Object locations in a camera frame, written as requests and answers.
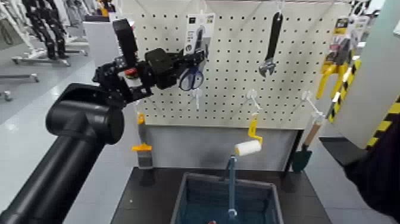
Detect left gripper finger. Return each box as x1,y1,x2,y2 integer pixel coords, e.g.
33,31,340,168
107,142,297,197
179,49,208,75

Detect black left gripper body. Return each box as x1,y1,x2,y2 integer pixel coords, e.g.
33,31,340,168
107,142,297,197
144,47,180,91

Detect blue scissors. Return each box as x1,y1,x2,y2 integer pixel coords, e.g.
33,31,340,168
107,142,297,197
179,12,216,92

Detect blue-grey plastic crate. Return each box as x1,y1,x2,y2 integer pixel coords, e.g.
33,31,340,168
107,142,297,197
170,172,285,224

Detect white perforated pegboard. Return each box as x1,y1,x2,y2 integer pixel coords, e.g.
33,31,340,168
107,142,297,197
120,0,352,130

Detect plain grey partition panel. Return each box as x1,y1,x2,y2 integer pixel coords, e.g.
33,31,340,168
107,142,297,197
82,21,148,168

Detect grey stand base panel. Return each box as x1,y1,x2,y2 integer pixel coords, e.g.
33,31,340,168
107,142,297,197
145,125,299,172

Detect black adjustable wrench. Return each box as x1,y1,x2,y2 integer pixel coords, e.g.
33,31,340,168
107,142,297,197
258,11,283,78

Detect black background robot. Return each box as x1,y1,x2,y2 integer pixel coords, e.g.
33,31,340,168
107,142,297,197
21,0,70,60

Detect yellow pliers in package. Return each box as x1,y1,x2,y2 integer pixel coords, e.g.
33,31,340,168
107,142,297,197
315,17,370,100

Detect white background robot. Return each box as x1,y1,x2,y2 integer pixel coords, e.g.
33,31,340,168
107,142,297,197
0,0,45,60

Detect grey partition panel hazard stripes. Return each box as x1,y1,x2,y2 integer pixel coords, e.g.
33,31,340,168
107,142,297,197
326,0,400,150

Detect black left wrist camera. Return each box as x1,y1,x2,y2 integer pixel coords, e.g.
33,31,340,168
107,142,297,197
111,18,139,69

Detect paint roller yellow handle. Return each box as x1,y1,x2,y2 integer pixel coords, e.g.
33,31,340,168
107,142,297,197
234,117,264,157

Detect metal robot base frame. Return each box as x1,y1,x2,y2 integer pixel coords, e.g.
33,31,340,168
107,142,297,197
0,73,40,83
11,55,72,67

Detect black stand post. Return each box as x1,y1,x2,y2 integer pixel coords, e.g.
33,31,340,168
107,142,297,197
282,129,305,176

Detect green trowel wooden handle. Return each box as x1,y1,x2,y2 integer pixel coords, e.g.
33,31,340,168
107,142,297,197
291,120,323,173

